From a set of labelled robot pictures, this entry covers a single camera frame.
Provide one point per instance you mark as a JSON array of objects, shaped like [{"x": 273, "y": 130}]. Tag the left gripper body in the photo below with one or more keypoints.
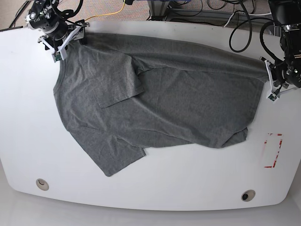
[{"x": 283, "y": 78}]

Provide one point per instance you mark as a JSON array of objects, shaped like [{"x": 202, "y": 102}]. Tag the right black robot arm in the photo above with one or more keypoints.
[{"x": 45, "y": 14}]

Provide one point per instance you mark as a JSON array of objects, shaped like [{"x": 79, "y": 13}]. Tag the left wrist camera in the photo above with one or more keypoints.
[{"x": 272, "y": 97}]

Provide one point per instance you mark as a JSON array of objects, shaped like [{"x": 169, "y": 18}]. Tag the red tape rectangle marking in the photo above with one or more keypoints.
[{"x": 272, "y": 147}]

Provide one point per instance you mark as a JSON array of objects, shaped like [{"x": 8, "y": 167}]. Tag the grey t-shirt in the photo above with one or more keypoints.
[{"x": 120, "y": 94}]

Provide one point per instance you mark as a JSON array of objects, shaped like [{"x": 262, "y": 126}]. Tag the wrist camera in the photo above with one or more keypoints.
[
  {"x": 56, "y": 56},
  {"x": 272, "y": 97}
]

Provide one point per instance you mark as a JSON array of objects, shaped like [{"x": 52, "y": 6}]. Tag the right table cable grommet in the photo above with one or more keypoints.
[{"x": 248, "y": 195}]

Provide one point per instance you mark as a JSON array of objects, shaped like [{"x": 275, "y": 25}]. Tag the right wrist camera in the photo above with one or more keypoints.
[{"x": 56, "y": 56}]

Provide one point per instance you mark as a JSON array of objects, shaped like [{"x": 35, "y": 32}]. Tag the table cable grommet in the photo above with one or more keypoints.
[
  {"x": 42, "y": 184},
  {"x": 248, "y": 195}
]

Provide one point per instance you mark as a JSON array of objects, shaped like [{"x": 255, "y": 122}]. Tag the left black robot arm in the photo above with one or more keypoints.
[{"x": 286, "y": 15}]

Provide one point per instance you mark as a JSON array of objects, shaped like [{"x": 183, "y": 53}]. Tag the aluminium frame stand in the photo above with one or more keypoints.
[{"x": 224, "y": 13}]

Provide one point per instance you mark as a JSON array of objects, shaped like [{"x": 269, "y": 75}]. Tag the left table cable grommet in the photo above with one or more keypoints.
[{"x": 42, "y": 184}]

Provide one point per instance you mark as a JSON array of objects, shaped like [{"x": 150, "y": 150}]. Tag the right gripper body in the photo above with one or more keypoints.
[{"x": 58, "y": 38}]

